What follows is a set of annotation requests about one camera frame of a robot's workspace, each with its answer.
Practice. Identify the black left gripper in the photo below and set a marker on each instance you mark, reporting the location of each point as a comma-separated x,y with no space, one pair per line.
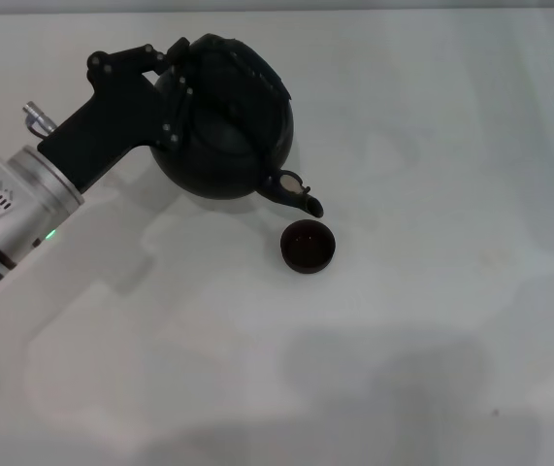
111,121

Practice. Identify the small dark brown teacup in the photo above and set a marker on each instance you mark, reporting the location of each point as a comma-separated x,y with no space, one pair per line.
308,247

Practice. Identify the black round teapot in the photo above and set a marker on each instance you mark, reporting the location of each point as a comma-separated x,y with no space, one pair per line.
223,145

